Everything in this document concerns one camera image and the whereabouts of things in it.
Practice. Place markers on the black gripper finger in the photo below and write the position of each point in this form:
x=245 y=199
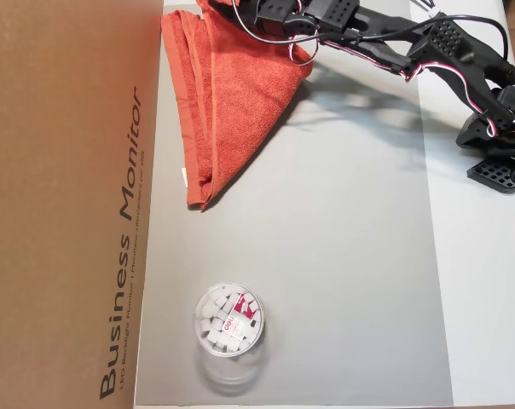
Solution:
x=227 y=4

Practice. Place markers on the orange terry towel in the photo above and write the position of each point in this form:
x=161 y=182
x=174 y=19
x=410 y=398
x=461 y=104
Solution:
x=240 y=106

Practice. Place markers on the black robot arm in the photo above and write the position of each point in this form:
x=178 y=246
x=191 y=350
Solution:
x=475 y=55

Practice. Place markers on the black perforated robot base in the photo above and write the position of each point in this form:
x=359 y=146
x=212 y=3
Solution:
x=494 y=176

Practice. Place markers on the white towel label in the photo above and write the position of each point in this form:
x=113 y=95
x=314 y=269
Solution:
x=183 y=176

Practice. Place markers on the brown cardboard monitor box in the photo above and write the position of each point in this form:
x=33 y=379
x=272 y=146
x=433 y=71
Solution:
x=48 y=191

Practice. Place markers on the red white paper insert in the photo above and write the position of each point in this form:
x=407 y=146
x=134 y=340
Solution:
x=240 y=317

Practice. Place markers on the clear plastic jar white cubes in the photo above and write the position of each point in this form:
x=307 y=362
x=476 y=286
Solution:
x=229 y=324

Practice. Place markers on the grey table mat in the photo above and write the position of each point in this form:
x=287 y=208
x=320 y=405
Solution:
x=325 y=332

